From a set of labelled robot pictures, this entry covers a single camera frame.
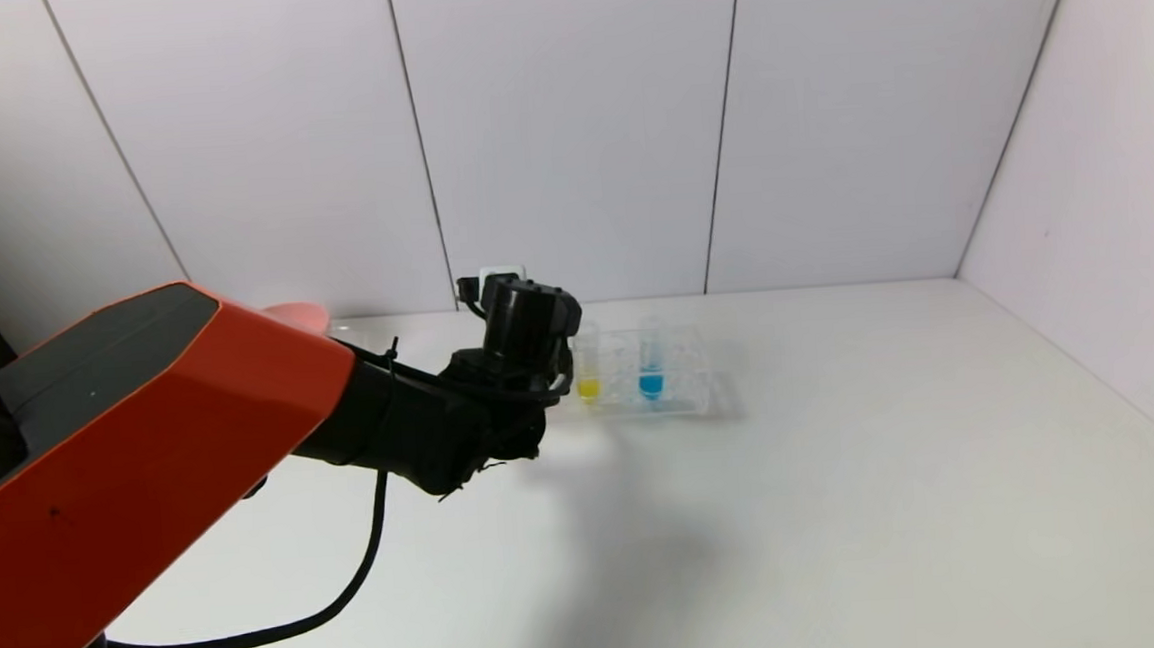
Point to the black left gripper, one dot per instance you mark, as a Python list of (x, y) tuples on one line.
[(527, 317)]

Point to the blue pigment test tube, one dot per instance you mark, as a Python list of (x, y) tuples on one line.
[(651, 385)]

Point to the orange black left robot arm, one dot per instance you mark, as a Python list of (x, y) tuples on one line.
[(143, 441)]

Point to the yellow pigment test tube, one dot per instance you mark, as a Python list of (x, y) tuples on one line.
[(589, 388)]

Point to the clear acrylic test tube rack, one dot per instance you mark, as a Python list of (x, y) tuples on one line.
[(685, 377)]

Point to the pink bowl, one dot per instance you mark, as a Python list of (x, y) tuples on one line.
[(298, 316)]

